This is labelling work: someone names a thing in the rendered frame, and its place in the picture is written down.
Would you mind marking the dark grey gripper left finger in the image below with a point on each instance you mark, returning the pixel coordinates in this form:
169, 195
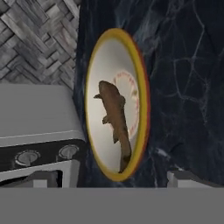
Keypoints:
43, 178

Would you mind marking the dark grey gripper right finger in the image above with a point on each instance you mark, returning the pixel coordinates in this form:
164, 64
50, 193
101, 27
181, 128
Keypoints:
186, 179

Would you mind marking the brown fish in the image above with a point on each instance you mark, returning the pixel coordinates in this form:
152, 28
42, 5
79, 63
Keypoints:
116, 110

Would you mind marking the yellow rimmed white bowl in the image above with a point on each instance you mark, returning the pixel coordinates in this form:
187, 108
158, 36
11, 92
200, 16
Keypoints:
116, 58

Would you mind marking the round stove knob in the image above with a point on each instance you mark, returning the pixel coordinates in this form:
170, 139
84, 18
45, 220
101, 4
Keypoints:
26, 157
68, 151

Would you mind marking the grey stove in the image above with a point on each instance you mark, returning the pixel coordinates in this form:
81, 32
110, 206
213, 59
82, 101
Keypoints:
35, 116

